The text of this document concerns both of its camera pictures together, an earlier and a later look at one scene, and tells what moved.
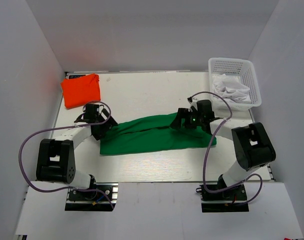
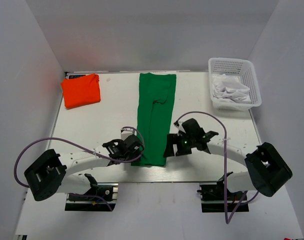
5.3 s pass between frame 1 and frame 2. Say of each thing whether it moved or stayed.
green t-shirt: moved
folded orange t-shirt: stayed
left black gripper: moved
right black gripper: moved
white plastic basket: stayed
